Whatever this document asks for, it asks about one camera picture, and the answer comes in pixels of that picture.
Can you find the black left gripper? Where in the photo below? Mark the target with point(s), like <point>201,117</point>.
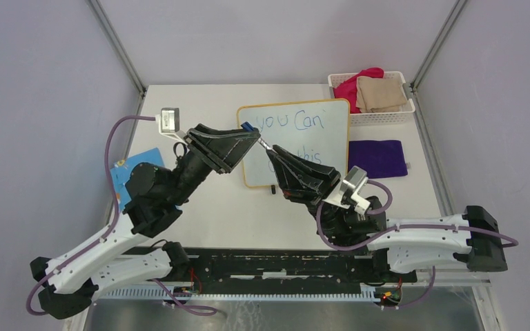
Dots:
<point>226,148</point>

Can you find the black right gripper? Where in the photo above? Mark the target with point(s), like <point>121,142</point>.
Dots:
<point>297,189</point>

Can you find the yellow framed whiteboard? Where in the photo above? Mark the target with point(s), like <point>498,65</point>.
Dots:
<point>317,131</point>

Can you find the blue marker cap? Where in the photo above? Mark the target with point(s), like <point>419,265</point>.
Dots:
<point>247,127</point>

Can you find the blue white marker pen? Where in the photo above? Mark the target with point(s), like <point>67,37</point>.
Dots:
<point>264,144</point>

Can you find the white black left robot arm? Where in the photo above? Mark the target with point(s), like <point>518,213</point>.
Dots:
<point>69,284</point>

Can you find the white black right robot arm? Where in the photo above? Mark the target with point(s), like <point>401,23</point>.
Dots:
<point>471,237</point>

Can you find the purple towel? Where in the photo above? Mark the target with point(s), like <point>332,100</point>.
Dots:
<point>380,159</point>

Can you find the red cloth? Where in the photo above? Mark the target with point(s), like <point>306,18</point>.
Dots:
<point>348,89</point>

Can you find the blue picture book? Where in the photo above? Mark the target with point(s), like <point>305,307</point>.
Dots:
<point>120,173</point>

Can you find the beige cloth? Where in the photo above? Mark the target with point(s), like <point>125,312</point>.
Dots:
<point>376,95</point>

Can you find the white perforated plastic basket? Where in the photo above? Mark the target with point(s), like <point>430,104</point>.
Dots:
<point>405,113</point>

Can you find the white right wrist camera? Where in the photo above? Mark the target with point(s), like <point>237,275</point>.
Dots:
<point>347,195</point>

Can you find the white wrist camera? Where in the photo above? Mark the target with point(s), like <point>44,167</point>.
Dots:
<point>168,124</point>
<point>347,195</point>

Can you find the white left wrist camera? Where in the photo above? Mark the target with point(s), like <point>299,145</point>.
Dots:
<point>168,124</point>

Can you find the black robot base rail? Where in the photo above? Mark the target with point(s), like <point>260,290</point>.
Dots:
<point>265,272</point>

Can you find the aluminium frame rail right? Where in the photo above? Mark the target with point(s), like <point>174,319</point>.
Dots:
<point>425,129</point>

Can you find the aluminium frame rail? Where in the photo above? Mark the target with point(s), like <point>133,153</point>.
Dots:
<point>104,21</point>
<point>425,129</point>

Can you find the aluminium frame rail left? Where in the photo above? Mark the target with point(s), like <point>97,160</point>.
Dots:
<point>104,21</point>

